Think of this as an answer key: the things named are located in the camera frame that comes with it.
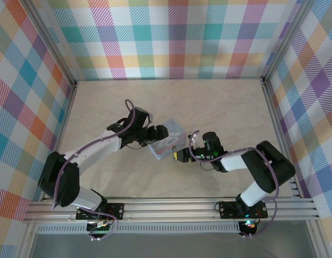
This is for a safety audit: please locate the pastel blue cartoon box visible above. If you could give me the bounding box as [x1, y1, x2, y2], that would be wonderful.
[148, 118, 187, 162]

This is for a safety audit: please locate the black base plate left arm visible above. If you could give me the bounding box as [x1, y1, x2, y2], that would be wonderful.
[75, 202, 125, 221]

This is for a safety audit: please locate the black base plate right arm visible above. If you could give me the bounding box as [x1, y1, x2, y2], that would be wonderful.
[219, 200, 269, 219]

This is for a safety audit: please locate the grey metal shelf plate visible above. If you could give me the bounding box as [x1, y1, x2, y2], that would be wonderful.
[28, 221, 319, 258]

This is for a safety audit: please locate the controller board with lit LEDs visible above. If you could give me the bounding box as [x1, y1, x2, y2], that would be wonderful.
[241, 219, 258, 236]

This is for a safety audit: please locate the green terminal controller board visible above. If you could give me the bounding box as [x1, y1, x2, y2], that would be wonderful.
[86, 221, 113, 238]

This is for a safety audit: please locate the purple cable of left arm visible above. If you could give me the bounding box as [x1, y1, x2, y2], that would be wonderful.
[50, 99, 137, 241]

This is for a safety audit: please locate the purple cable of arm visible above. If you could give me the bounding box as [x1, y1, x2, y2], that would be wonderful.
[189, 130, 280, 239]
[50, 99, 137, 241]

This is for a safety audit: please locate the aluminium profile rail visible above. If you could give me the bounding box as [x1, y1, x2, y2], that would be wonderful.
[25, 197, 320, 224]

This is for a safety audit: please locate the aluminium side rail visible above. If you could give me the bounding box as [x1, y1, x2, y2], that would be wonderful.
[41, 79, 80, 202]
[262, 78, 302, 198]

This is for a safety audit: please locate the grey slotted cable duct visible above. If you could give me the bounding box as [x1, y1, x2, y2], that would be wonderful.
[37, 221, 241, 234]

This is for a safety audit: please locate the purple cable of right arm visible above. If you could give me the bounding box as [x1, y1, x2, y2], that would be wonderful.
[189, 130, 280, 239]

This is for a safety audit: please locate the aluminium corner post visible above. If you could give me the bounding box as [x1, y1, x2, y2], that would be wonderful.
[261, 0, 315, 86]
[24, 0, 78, 88]

